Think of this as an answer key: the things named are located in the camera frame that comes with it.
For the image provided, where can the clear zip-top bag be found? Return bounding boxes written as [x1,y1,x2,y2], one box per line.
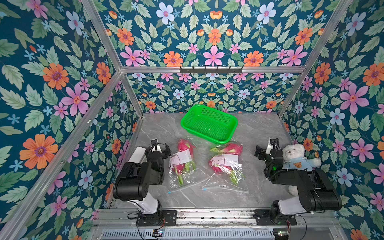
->
[168,139,209,194]
[202,142,248,193]

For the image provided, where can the pink dragon fruit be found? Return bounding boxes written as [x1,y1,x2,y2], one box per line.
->
[209,143,244,186]
[169,139,196,187]

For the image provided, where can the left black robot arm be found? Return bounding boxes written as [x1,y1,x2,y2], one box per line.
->
[113,140,171,216]

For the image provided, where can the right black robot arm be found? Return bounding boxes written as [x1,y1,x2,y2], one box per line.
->
[255,139,343,221]

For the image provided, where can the white teddy bear blue shirt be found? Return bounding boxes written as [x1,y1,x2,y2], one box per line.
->
[282,143,322,197]

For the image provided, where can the green plastic basket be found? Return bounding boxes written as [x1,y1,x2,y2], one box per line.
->
[181,105,238,145]

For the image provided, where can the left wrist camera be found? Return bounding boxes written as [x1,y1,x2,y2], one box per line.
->
[150,139,162,153]

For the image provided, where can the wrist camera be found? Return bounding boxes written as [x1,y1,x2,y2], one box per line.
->
[150,139,162,153]
[266,138,280,154]

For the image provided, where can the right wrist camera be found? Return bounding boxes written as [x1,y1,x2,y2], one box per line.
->
[266,138,280,154]

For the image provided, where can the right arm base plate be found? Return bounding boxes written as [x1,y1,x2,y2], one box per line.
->
[253,210,297,227]

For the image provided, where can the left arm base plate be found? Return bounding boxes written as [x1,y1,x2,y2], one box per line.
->
[137,210,178,227]

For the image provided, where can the aluminium front rail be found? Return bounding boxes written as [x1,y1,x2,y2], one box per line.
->
[89,208,348,240]

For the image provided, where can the black hook rail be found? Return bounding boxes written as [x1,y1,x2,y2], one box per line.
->
[179,66,243,75]

